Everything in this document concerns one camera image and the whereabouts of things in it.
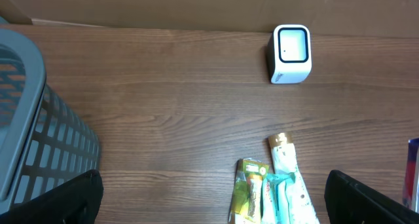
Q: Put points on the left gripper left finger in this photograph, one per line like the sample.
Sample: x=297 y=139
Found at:
x=76 y=201

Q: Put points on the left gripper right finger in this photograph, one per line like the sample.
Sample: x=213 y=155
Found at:
x=350 y=201

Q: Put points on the white tube gold cap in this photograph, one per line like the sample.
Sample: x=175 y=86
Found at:
x=291 y=199

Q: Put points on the purple sanitary pad pack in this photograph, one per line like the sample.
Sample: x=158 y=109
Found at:
x=410 y=186

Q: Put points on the mint green wipes pack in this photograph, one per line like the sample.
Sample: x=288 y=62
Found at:
x=273 y=197

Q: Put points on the green snack packet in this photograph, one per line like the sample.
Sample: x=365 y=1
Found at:
x=245 y=205

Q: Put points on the white barcode scanner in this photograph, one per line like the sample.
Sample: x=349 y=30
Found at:
x=288 y=54

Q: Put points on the grey plastic mesh basket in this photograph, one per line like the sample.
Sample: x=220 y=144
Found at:
x=43 y=142

